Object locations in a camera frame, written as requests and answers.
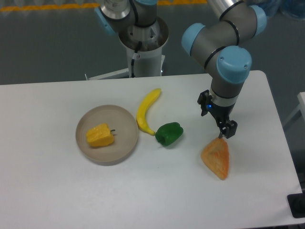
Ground black clamp at table edge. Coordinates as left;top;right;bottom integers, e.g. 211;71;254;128
287;193;305;219

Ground orange triangular pastry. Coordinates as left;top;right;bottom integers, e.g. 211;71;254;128
201;137;229;180

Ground yellow bell pepper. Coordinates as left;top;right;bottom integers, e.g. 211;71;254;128
86;123;115;147

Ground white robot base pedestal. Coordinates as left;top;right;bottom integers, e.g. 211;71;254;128
88;17;169;80

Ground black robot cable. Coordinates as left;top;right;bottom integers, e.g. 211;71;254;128
131;41;142;78

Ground green bell pepper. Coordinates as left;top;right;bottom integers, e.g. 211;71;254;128
155;122;184;146

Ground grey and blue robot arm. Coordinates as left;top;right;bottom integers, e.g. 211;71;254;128
95;0;267;138

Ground white furniture edge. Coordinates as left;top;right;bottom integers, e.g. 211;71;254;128
283;92;305;131

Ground beige round plate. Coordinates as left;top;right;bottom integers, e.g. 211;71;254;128
75;105;138;166

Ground yellow banana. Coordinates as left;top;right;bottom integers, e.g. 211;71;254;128
136;88;161;136

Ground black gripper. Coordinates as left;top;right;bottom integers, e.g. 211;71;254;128
197;90;237;139

